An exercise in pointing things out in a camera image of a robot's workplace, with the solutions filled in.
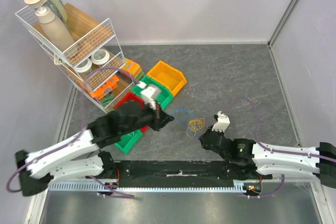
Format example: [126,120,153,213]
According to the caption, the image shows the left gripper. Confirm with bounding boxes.
[121,99,174,135]

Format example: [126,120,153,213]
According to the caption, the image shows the blue wire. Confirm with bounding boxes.
[172,107,200,141]

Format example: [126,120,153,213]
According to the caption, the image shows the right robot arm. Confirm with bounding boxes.
[199,129,335,188]

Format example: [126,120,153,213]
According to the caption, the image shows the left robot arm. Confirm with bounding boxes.
[15,101,174,197]

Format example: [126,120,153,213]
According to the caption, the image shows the green bin upper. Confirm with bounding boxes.
[140,75,173,109]

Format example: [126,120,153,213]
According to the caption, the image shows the green bin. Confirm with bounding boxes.
[140,75,173,109]
[114,130,143,154]

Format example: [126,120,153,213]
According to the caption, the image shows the yellow plastic bin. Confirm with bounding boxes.
[147,60,187,97]

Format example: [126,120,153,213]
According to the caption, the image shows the red plastic bin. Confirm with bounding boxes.
[109,92,150,136]

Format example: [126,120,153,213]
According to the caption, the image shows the green bin lower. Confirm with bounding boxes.
[114,130,143,154]

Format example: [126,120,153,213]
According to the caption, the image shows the orange snack box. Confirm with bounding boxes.
[85,73,119,100]

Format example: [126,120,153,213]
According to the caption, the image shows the white lid jar right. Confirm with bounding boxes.
[90,48,110,66]

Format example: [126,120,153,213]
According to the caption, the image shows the white lid jar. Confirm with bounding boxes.
[90,48,110,66]
[74,58,93,80]

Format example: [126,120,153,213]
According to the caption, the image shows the white lid jar left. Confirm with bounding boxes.
[74,58,93,80]

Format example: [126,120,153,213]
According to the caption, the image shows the beige pump bottle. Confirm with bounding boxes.
[35,6,78,58]

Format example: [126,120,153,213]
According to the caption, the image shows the green bottle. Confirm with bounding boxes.
[47,0,68,23]

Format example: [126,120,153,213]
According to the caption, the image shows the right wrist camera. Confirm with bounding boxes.
[212,111,230,133]

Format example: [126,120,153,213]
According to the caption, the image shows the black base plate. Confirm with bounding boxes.
[115,161,272,187]

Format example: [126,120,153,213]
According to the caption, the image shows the slotted cable duct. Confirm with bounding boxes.
[48,180,252,193]

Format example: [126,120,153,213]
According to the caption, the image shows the white wire shelf rack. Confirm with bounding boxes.
[15,0,134,113]

